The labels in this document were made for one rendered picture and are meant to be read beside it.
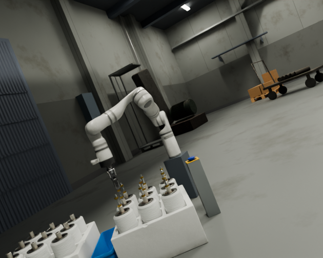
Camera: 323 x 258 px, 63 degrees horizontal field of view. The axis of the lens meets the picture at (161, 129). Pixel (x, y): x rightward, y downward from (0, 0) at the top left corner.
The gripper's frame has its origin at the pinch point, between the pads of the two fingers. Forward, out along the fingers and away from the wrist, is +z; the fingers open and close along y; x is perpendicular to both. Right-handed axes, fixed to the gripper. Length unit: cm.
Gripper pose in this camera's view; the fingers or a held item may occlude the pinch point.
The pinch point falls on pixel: (116, 185)
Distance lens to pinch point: 137.4
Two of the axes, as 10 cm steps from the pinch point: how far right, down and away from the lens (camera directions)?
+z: 3.8, 9.3, 0.4
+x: -8.8, 3.7, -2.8
